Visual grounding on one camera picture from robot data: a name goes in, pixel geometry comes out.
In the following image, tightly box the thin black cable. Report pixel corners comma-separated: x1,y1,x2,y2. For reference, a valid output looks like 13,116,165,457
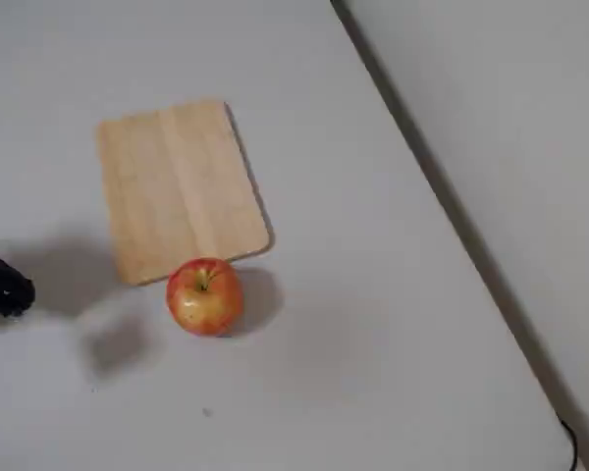
558,418,581,471

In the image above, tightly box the light wooden cutting board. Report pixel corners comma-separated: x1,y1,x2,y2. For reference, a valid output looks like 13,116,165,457
96,99,276,287

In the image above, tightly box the red yellow apple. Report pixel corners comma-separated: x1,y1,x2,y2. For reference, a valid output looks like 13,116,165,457
165,256,244,339

